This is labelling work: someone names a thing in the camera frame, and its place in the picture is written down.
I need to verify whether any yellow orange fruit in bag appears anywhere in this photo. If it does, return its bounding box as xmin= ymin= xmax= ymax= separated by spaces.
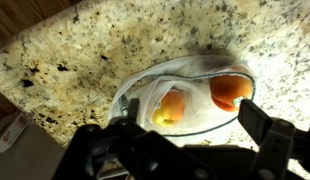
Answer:
xmin=152 ymin=90 xmax=185 ymax=127

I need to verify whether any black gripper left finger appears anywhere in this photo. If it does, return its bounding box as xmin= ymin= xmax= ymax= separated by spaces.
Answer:
xmin=127 ymin=98 xmax=140 ymax=122

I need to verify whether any clear mesh produce bag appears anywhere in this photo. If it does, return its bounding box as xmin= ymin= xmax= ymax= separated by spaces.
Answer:
xmin=108 ymin=55 xmax=256 ymax=145

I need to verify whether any orange fruit with sticker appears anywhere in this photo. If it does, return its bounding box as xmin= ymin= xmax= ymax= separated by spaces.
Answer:
xmin=209 ymin=75 xmax=253 ymax=112

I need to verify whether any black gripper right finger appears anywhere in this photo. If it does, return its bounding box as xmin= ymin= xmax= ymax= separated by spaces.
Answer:
xmin=238 ymin=99 xmax=273 ymax=145

